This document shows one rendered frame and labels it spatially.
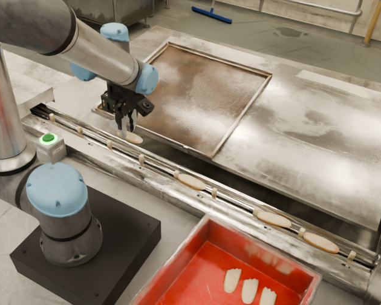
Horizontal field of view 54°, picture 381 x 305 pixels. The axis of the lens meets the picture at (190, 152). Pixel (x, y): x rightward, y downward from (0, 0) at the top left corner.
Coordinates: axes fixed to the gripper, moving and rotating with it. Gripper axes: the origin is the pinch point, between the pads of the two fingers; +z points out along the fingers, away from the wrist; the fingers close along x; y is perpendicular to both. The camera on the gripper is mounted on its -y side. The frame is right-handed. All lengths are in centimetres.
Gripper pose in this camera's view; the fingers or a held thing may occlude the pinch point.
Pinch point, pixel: (129, 132)
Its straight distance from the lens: 123.7
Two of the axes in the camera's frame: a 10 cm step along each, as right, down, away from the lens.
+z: -0.4, 7.6, 6.5
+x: -5.1, 5.5, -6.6
